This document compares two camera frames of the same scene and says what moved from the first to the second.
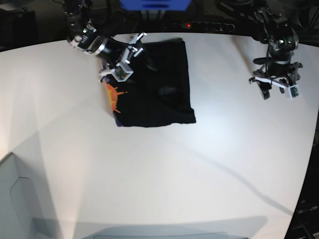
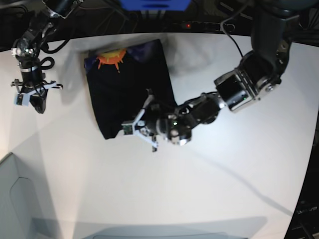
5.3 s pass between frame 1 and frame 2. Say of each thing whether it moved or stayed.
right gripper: moved
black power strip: stayed
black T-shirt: moved
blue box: stayed
